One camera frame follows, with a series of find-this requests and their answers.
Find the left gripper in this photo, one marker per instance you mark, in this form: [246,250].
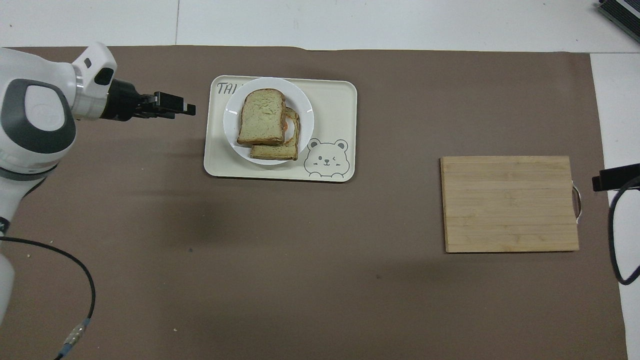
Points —
[122,101]

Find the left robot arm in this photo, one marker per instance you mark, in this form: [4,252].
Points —
[35,100]

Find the white round plate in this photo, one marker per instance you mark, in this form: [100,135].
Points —
[232,127]

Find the orange sandwich filling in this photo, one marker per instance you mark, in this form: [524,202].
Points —
[284,127]

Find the toasted bread slice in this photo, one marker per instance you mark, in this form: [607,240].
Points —
[261,117]
[280,151]

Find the cream tray with bear print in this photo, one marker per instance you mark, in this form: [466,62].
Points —
[332,110]

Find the wooden cutting board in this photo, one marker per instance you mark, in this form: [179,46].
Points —
[507,205]

